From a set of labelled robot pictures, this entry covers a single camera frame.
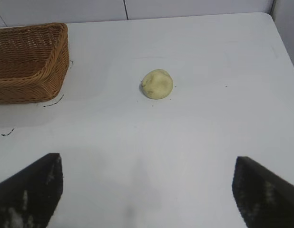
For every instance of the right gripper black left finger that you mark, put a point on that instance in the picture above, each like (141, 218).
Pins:
(28, 199)

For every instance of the pale yellow round potato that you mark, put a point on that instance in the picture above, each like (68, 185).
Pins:
(157, 84)

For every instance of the brown woven wicker basket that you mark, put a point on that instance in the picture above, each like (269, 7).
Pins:
(21, 71)

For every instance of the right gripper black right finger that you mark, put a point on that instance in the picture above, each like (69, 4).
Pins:
(270, 202)

